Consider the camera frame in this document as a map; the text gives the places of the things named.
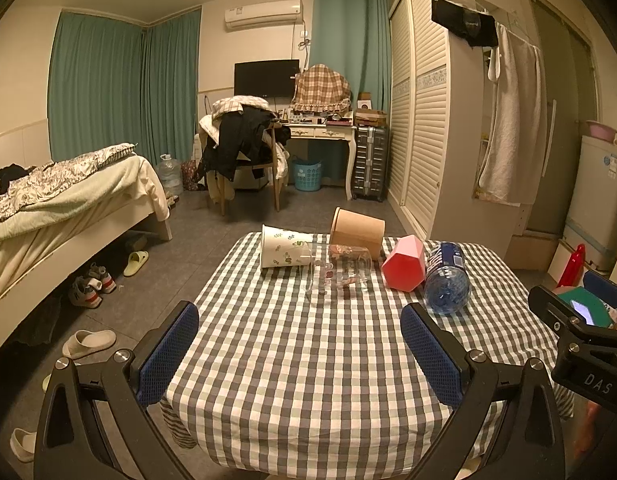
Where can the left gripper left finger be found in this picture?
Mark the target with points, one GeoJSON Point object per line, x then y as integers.
{"type": "Point", "coordinates": [71, 442]}

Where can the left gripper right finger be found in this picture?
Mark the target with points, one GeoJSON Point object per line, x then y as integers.
{"type": "Point", "coordinates": [527, 442]}

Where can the blue plastic water bottle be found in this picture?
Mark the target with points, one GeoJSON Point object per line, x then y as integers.
{"type": "Point", "coordinates": [447, 285]}

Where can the red hexagonal cup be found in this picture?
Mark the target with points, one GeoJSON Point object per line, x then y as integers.
{"type": "Point", "coordinates": [404, 268]}

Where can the brown paper cup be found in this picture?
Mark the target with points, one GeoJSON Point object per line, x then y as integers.
{"type": "Point", "coordinates": [357, 230]}

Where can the white printed paper cup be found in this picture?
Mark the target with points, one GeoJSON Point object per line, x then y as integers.
{"type": "Point", "coordinates": [281, 247]}

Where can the green stool cushion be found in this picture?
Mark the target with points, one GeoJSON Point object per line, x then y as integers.
{"type": "Point", "coordinates": [596, 306]}

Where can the smartphone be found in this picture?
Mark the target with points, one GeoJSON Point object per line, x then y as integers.
{"type": "Point", "coordinates": [583, 311]}

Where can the white slipper at edge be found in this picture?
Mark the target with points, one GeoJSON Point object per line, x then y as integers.
{"type": "Point", "coordinates": [23, 444]}

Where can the red bottle on floor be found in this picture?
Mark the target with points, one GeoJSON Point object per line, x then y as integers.
{"type": "Point", "coordinates": [574, 267]}

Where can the sneaker with red trim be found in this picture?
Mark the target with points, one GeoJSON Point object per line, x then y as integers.
{"type": "Point", "coordinates": [84, 293]}

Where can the white refrigerator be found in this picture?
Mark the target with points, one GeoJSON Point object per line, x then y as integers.
{"type": "Point", "coordinates": [592, 216]}

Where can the green slipper under bed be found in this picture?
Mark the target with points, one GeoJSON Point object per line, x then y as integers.
{"type": "Point", "coordinates": [136, 260]}

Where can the hanging white towel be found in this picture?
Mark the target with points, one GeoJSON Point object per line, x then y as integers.
{"type": "Point", "coordinates": [517, 142]}

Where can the checkered tablecloth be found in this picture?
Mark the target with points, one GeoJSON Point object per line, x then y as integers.
{"type": "Point", "coordinates": [289, 379]}

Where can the pink basin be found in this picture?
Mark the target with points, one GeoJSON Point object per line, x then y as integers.
{"type": "Point", "coordinates": [601, 131]}

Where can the patterned bed quilt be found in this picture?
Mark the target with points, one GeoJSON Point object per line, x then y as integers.
{"type": "Point", "coordinates": [21, 187]}

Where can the large clear water jug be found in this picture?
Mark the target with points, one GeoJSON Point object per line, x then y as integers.
{"type": "Point", "coordinates": [170, 174]}

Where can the dark suitcase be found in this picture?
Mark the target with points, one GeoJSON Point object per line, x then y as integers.
{"type": "Point", "coordinates": [370, 166]}

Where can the white louvered wardrobe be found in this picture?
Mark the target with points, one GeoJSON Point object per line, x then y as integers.
{"type": "Point", "coordinates": [437, 122]}

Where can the blue laundry basket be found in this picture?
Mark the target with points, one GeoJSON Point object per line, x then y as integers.
{"type": "Point", "coordinates": [307, 175]}

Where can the wooden chair with clothes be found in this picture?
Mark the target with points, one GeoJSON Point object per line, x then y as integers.
{"type": "Point", "coordinates": [242, 131]}

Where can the green left curtain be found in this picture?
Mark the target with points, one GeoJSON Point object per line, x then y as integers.
{"type": "Point", "coordinates": [112, 82]}

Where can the black hanging garment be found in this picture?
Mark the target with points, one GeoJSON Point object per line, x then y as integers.
{"type": "Point", "coordinates": [477, 28]}

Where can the plaid cloth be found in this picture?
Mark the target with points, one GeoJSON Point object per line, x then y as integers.
{"type": "Point", "coordinates": [321, 90]}

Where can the black television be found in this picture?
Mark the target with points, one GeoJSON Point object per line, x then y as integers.
{"type": "Point", "coordinates": [266, 79]}

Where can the green window curtain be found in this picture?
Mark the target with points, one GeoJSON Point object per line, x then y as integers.
{"type": "Point", "coordinates": [352, 37]}

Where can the white air conditioner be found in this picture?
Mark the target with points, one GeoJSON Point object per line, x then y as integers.
{"type": "Point", "coordinates": [282, 12]}

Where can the bed with white frame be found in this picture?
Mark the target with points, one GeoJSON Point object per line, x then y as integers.
{"type": "Point", "coordinates": [42, 245]}

